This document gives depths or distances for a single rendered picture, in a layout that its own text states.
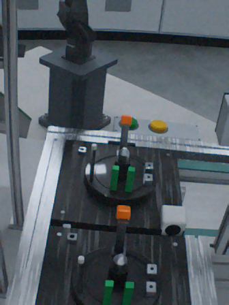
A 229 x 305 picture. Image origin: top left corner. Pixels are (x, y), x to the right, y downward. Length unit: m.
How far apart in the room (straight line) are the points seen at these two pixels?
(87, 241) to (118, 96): 0.69
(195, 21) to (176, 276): 3.47
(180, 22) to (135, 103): 2.73
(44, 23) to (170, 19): 1.12
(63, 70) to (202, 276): 0.59
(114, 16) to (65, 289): 3.34
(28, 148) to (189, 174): 0.41
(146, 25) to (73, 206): 3.24
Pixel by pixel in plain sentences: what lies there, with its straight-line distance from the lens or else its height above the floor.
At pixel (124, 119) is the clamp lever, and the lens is 0.86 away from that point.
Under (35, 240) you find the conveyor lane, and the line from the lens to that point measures 0.76.
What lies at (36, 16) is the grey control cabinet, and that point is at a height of 0.24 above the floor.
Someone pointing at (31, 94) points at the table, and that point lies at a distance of 1.35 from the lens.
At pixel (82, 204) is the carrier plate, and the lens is 0.81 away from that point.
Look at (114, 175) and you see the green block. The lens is 0.79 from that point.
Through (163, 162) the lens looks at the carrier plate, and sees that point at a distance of 0.93.
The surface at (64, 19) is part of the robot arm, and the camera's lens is 1.03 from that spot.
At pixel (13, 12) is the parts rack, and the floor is 1.32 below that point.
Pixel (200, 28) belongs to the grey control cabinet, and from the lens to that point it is 4.09.
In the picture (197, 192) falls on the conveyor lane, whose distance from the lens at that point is 0.96.
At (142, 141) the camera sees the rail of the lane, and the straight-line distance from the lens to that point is 1.00.
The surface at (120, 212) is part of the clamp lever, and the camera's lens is 0.66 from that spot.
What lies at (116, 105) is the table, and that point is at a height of 0.86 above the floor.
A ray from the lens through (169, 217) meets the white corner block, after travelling 0.78.
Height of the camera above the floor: 1.53
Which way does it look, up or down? 37 degrees down
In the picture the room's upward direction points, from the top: 7 degrees clockwise
